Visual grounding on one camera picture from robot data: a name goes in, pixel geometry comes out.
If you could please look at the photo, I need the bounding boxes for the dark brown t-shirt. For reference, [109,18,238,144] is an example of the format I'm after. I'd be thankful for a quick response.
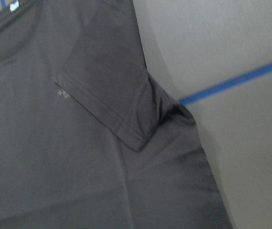
[0,0,232,229]

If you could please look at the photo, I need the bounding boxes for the blue tape grid lines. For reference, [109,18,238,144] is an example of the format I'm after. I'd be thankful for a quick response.
[0,0,272,105]

